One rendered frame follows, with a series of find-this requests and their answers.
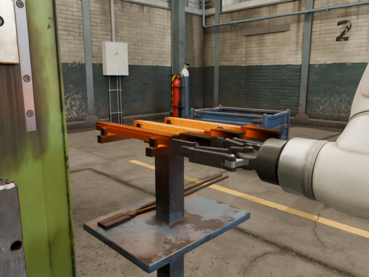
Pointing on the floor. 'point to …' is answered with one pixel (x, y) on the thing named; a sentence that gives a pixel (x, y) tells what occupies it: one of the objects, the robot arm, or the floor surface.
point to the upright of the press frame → (38, 141)
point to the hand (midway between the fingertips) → (195, 145)
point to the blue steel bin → (245, 118)
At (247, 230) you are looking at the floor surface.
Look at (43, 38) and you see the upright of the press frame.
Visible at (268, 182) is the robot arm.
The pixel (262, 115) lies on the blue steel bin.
